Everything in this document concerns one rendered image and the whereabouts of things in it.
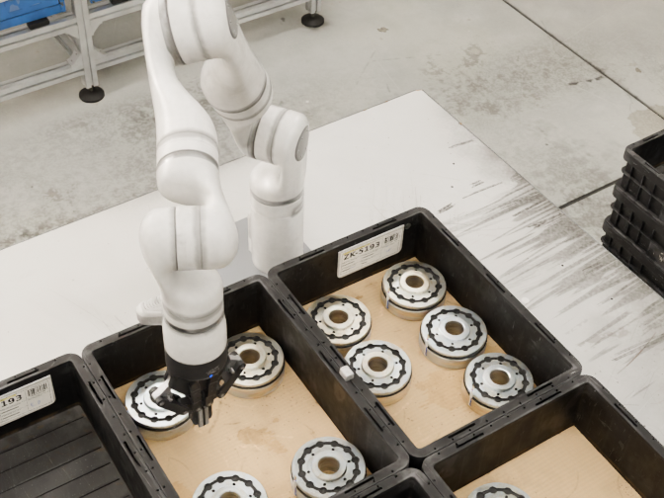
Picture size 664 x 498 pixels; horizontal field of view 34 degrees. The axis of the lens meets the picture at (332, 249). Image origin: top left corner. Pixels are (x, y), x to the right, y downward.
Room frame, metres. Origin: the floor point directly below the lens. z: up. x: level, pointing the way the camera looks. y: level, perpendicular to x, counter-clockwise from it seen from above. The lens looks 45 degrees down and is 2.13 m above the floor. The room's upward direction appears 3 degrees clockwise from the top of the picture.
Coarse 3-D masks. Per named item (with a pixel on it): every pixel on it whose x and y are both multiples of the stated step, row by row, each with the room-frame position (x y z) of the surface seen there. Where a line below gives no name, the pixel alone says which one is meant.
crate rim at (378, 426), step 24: (240, 288) 1.10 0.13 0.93; (264, 288) 1.11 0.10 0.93; (288, 312) 1.07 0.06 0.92; (120, 336) 1.01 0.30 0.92; (312, 336) 1.02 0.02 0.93; (120, 408) 0.87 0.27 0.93; (360, 408) 0.90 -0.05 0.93; (384, 432) 0.86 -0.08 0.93; (144, 456) 0.80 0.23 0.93; (408, 456) 0.82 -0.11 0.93; (168, 480) 0.77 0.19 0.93; (360, 480) 0.78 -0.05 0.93
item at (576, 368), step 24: (408, 216) 1.28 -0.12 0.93; (432, 216) 1.28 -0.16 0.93; (336, 240) 1.22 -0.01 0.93; (456, 240) 1.23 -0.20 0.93; (288, 264) 1.16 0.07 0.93; (480, 264) 1.18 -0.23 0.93; (504, 288) 1.13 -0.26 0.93; (528, 312) 1.09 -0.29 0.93; (552, 336) 1.04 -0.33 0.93; (336, 360) 0.98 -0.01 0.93; (576, 360) 1.00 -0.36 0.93; (360, 384) 0.94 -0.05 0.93; (552, 384) 0.95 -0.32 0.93; (384, 408) 0.90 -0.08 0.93; (504, 408) 0.91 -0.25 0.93; (456, 432) 0.87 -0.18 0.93
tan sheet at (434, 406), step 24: (360, 288) 1.21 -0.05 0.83; (384, 312) 1.16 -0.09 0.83; (384, 336) 1.11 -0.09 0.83; (408, 336) 1.11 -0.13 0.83; (432, 384) 1.02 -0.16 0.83; (456, 384) 1.02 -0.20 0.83; (408, 408) 0.97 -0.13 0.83; (432, 408) 0.98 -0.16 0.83; (456, 408) 0.98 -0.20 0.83; (408, 432) 0.93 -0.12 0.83; (432, 432) 0.93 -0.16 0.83
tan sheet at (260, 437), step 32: (128, 384) 0.99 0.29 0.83; (288, 384) 1.01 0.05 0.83; (224, 416) 0.94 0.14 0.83; (256, 416) 0.95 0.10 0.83; (288, 416) 0.95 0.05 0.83; (320, 416) 0.95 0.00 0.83; (160, 448) 0.88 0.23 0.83; (192, 448) 0.88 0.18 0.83; (224, 448) 0.89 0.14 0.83; (256, 448) 0.89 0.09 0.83; (288, 448) 0.89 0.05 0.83; (192, 480) 0.83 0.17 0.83; (288, 480) 0.84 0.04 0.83
